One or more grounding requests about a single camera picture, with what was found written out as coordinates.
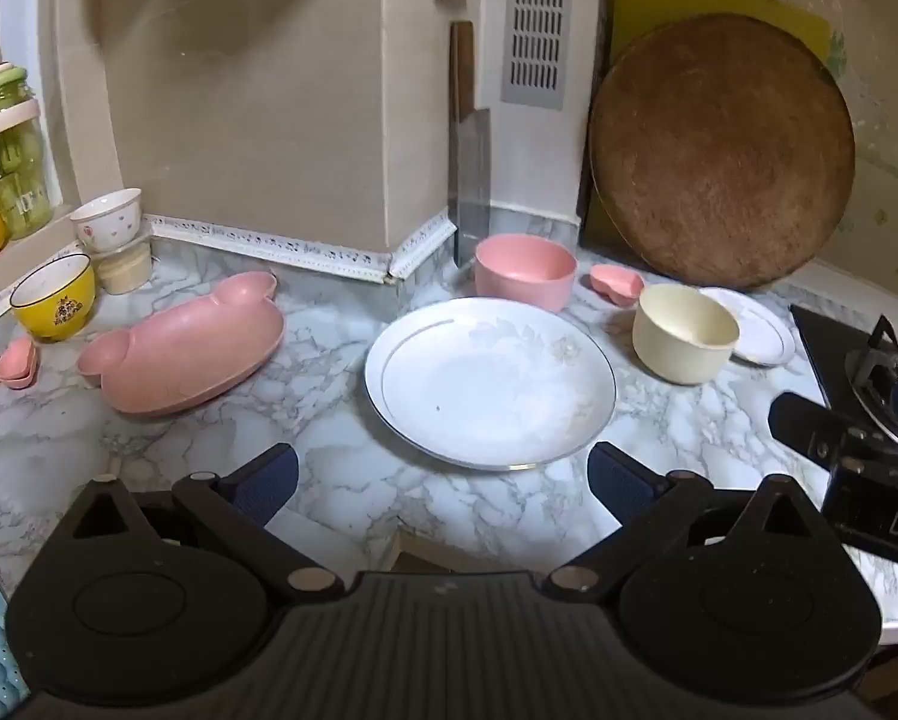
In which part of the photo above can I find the large white plate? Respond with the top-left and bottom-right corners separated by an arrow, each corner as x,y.
364,297 -> 618,472

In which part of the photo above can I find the yellow cutting board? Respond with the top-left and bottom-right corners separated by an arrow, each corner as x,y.
579,0 -> 832,260

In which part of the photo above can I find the white patterned trim strip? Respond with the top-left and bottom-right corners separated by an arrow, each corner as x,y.
141,211 -> 454,286

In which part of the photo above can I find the metal burner pan support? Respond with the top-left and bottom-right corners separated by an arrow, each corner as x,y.
846,315 -> 898,445

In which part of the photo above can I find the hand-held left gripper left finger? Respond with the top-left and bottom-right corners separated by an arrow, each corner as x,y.
68,442 -> 349,605

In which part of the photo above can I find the pink bowl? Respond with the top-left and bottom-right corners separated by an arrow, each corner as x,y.
473,234 -> 578,313

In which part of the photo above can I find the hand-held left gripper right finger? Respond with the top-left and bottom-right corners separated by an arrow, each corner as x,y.
542,441 -> 823,605

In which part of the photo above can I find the beige round container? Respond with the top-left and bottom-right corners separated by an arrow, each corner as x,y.
92,236 -> 154,295

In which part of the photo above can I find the cleaver with wooden handle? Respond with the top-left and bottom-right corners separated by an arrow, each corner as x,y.
447,21 -> 492,269

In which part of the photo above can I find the green glass jar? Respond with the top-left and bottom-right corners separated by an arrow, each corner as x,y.
0,64 -> 55,241

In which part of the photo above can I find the black glass gas stove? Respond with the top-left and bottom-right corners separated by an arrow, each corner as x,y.
789,304 -> 898,452

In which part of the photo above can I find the grey vent grille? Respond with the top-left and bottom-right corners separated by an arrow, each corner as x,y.
501,0 -> 576,106

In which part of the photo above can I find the small white plate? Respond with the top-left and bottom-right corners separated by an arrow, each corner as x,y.
699,286 -> 796,367

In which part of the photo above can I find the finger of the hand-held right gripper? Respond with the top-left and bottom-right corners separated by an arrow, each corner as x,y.
768,391 -> 853,467

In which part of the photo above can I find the cream bowl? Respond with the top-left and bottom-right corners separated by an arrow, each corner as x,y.
632,284 -> 742,386

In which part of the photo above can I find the yellow patterned bowl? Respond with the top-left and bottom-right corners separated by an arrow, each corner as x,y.
9,253 -> 97,341

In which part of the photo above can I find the round wooden cutting board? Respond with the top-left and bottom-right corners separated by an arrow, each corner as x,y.
588,13 -> 857,292

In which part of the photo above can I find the pink bear-shaped plate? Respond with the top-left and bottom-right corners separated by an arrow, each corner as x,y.
76,271 -> 287,416

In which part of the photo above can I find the white floral bowl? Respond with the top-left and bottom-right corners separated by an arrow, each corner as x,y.
68,188 -> 144,254

